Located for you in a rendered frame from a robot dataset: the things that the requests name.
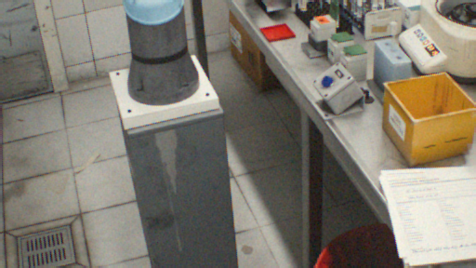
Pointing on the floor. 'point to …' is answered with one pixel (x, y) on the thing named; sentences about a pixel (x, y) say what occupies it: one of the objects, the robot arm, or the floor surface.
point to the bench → (250, 20)
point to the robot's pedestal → (184, 191)
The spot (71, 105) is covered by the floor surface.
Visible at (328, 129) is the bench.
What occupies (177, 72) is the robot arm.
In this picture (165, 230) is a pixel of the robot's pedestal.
